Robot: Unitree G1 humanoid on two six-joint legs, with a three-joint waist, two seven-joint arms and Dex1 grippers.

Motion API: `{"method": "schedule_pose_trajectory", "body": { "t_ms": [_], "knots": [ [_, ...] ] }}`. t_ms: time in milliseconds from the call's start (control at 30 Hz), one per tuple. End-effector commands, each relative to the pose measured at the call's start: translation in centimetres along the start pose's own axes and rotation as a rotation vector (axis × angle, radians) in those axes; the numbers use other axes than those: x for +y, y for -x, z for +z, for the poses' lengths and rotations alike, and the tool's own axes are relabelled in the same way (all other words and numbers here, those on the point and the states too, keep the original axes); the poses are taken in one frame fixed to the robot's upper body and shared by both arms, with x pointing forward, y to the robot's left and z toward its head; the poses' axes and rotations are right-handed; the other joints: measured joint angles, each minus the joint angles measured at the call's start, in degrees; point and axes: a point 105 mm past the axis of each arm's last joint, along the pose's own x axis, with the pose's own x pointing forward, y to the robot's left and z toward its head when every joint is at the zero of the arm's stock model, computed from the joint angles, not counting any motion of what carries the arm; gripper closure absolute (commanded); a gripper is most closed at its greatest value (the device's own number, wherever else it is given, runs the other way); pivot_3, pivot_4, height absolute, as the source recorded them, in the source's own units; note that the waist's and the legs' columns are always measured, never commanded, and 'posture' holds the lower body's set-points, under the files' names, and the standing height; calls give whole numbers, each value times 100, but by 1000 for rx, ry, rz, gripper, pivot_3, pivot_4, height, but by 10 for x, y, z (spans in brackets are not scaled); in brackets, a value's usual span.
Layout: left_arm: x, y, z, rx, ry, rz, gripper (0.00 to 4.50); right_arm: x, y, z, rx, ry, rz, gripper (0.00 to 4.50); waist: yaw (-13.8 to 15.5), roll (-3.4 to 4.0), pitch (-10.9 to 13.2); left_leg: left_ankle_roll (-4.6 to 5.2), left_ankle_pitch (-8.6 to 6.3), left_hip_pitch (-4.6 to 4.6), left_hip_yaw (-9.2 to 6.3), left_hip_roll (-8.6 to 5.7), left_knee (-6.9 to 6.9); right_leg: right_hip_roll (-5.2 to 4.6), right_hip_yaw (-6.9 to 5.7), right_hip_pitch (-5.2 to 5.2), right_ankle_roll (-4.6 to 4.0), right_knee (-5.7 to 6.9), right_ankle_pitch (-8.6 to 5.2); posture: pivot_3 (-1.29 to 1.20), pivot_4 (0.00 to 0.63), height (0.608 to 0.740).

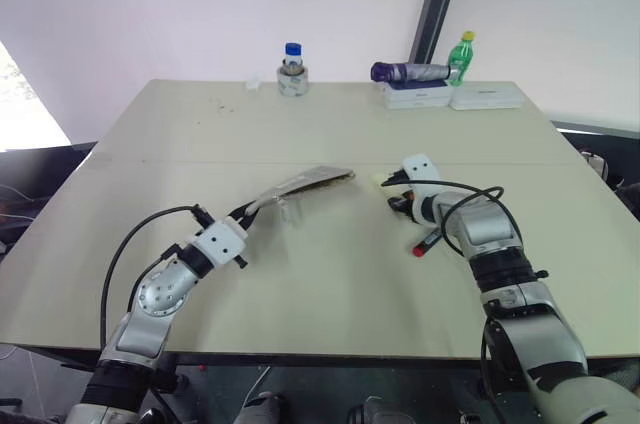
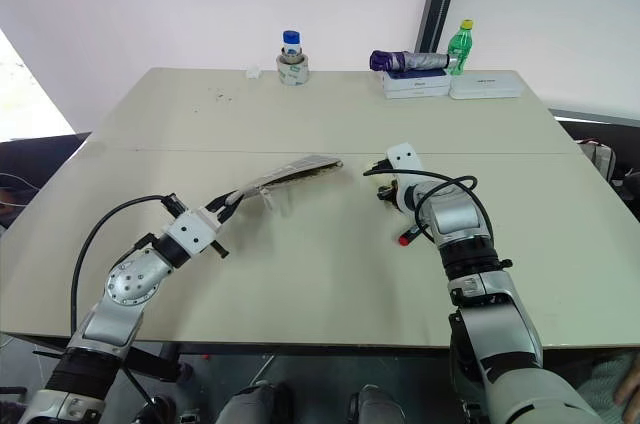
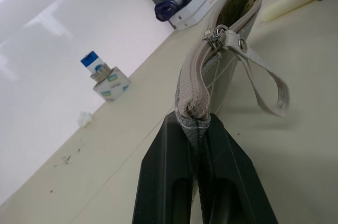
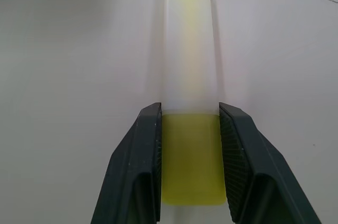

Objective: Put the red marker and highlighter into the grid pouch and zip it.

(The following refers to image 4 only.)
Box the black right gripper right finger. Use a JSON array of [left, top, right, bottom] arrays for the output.
[[219, 102, 322, 224]]

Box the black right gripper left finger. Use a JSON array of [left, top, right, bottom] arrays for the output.
[[90, 102, 163, 224]]

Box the translucent bottle with yellow liquid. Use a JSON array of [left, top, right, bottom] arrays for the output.
[[161, 0, 227, 206]]

